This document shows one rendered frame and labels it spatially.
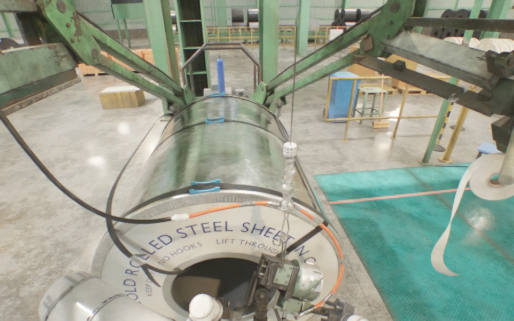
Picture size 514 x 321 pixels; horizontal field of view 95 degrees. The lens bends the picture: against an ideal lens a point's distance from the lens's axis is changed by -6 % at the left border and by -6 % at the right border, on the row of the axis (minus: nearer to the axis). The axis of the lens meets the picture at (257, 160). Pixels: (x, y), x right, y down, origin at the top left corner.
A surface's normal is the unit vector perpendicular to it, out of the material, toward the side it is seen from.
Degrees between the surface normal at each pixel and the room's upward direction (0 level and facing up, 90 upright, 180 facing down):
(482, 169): 90
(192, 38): 90
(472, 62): 50
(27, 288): 0
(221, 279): 10
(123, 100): 90
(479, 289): 0
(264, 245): 90
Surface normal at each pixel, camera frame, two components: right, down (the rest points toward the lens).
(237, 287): -0.22, -0.84
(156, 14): 0.10, 0.50
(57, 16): 1.00, 0.03
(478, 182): -0.33, 0.47
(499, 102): -0.99, 0.06
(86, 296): 0.03, -0.90
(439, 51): -0.74, -0.43
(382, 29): -0.89, 0.24
